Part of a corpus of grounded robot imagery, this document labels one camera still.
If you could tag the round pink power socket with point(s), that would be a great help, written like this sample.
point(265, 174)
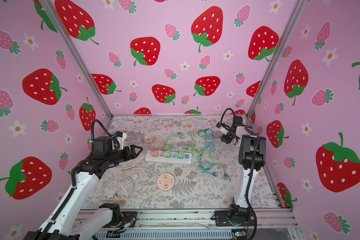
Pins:
point(166, 182)

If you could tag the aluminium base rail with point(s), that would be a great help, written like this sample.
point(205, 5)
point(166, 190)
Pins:
point(203, 224)

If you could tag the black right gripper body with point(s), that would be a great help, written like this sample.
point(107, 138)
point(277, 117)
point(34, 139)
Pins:
point(229, 137)

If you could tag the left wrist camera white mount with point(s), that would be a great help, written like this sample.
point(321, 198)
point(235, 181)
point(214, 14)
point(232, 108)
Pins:
point(120, 137)

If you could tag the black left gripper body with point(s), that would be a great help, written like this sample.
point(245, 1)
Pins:
point(119, 156)

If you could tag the aluminium frame corner post left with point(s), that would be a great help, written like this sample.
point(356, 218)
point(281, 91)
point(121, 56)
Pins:
point(67, 40)

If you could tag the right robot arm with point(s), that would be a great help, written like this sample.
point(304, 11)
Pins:
point(251, 158)

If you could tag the aluminium frame corner post right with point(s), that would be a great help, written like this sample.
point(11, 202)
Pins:
point(288, 30)

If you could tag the pink USB charger plug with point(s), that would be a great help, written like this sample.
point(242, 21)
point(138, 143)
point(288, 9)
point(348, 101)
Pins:
point(154, 153)

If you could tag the aluminium frame corner post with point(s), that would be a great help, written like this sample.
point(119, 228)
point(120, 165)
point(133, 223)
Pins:
point(288, 30)
point(67, 40)

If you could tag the green charger plug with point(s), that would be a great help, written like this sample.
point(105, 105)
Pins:
point(167, 154)
point(180, 155)
point(202, 134)

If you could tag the white multicolour power strip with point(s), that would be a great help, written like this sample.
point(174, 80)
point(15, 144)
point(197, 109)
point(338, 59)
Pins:
point(188, 158)

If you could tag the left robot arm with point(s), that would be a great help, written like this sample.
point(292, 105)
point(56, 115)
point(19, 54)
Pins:
point(107, 152)

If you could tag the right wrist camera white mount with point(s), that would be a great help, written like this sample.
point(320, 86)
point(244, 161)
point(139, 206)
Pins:
point(223, 128)

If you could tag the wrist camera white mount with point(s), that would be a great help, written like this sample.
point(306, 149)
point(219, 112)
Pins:
point(120, 137)
point(223, 128)

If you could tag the blue charger plug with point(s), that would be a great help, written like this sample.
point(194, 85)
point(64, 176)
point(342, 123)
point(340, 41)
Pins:
point(209, 133)

